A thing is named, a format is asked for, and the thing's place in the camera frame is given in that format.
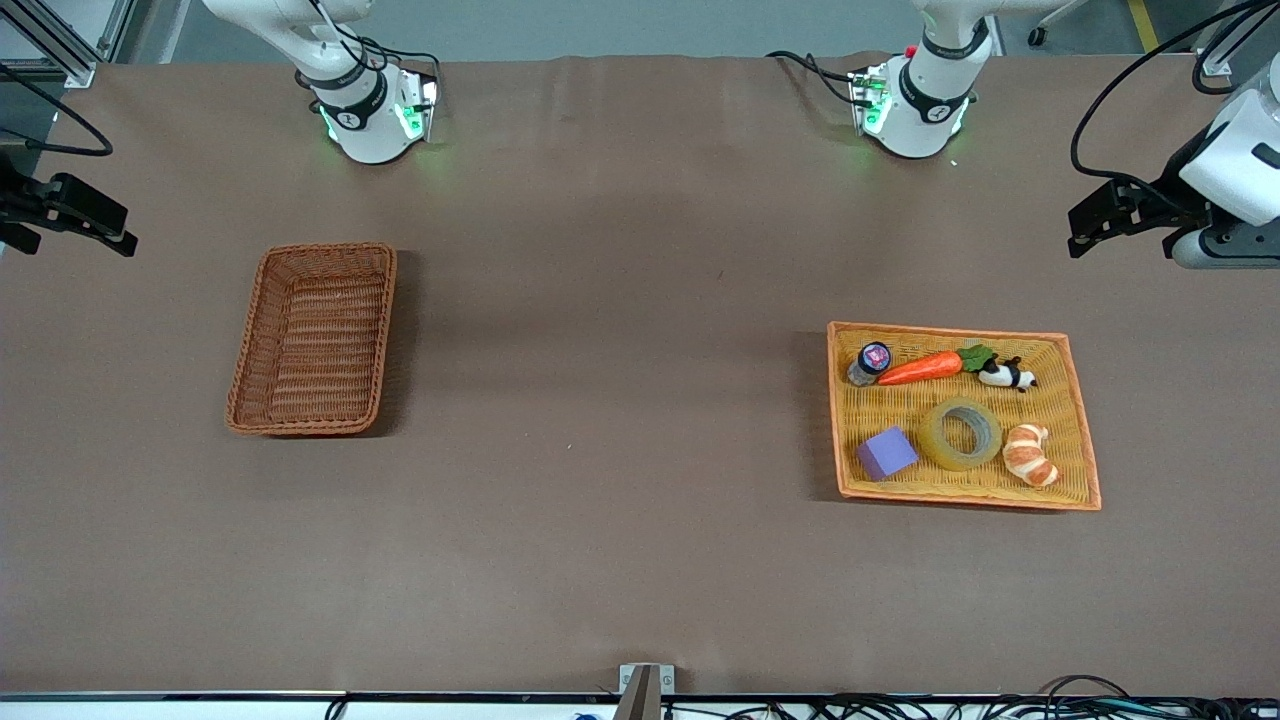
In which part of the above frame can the toy croissant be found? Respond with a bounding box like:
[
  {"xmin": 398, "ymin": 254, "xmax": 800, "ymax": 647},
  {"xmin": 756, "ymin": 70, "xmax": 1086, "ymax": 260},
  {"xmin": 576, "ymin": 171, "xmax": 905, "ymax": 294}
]
[{"xmin": 1003, "ymin": 423, "xmax": 1060, "ymax": 489}]

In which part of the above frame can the table cover sheet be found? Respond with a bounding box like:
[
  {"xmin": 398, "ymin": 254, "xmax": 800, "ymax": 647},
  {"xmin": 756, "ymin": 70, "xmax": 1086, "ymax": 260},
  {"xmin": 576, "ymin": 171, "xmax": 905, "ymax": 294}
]
[{"xmin": 0, "ymin": 52, "xmax": 1280, "ymax": 698}]

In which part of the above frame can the clear yellowish tape roll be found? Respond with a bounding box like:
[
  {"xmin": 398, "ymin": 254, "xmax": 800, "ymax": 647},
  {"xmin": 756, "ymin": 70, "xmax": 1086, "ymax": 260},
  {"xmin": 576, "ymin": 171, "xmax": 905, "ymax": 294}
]
[{"xmin": 918, "ymin": 397, "xmax": 1003, "ymax": 472}]

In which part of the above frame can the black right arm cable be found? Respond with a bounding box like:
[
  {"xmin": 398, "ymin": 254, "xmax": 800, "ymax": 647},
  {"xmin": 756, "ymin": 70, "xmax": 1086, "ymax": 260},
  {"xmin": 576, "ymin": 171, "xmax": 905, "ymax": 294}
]
[{"xmin": 0, "ymin": 60, "xmax": 114, "ymax": 159}]

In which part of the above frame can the flat orange wicker basket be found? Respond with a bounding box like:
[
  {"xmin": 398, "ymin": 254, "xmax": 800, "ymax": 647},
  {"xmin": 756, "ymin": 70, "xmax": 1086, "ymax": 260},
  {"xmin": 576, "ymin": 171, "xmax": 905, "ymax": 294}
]
[{"xmin": 826, "ymin": 321, "xmax": 1103, "ymax": 512}]

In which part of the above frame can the black cable tangle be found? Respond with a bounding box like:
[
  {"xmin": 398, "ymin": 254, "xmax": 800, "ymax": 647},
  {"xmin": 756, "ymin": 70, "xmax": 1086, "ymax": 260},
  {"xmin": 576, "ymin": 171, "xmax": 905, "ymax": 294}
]
[{"xmin": 325, "ymin": 675, "xmax": 1280, "ymax": 720}]

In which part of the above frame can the black left base cable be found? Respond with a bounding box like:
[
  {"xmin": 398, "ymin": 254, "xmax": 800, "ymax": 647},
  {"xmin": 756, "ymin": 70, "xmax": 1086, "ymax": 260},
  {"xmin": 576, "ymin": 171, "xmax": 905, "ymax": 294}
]
[{"xmin": 766, "ymin": 50, "xmax": 863, "ymax": 107}]

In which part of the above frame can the aluminium frame post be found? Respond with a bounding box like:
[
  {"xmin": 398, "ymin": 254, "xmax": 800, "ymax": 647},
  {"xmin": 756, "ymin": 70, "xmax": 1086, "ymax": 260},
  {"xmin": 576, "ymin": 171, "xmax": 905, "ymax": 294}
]
[{"xmin": 0, "ymin": 0, "xmax": 136, "ymax": 89}]

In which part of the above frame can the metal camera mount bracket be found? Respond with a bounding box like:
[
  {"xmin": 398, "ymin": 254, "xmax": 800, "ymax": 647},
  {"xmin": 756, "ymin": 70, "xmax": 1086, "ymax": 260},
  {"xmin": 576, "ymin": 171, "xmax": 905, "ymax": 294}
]
[{"xmin": 619, "ymin": 663, "xmax": 676, "ymax": 720}]

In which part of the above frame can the deep brown wicker basket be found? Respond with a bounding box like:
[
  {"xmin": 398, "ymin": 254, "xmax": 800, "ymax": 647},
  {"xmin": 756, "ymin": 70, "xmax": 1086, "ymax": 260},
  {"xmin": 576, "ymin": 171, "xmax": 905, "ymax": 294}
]
[{"xmin": 225, "ymin": 242, "xmax": 399, "ymax": 437}]

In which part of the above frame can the orange toy carrot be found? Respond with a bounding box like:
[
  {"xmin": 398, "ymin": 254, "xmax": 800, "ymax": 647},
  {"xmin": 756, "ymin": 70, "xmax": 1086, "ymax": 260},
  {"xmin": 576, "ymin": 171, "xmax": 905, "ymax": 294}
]
[{"xmin": 877, "ymin": 344, "xmax": 998, "ymax": 387}]

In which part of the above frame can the small panda figure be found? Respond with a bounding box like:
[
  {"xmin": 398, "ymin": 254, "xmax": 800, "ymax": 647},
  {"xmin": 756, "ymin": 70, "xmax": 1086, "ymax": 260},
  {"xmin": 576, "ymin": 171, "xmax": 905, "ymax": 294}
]
[{"xmin": 978, "ymin": 356, "xmax": 1038, "ymax": 393}]

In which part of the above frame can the short black left arm cable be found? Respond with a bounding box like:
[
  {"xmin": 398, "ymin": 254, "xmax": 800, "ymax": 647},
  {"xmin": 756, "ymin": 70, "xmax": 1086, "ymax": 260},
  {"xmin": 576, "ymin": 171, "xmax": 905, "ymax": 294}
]
[{"xmin": 1192, "ymin": 10, "xmax": 1280, "ymax": 97}]

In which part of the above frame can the purple cube block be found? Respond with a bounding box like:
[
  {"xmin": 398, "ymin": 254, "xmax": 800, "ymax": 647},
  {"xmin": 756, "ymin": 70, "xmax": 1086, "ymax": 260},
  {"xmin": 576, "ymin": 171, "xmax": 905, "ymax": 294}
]
[{"xmin": 857, "ymin": 426, "xmax": 919, "ymax": 483}]

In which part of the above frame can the long black left arm cable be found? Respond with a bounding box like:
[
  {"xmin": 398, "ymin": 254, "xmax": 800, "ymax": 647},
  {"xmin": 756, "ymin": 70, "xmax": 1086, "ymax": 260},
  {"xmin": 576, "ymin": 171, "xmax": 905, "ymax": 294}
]
[{"xmin": 1070, "ymin": 0, "xmax": 1280, "ymax": 187}]

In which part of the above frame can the small jar purple lid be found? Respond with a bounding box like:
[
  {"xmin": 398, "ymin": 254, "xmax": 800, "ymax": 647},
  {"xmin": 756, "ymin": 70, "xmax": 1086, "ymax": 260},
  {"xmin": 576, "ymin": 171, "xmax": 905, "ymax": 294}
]
[{"xmin": 847, "ymin": 342, "xmax": 892, "ymax": 387}]

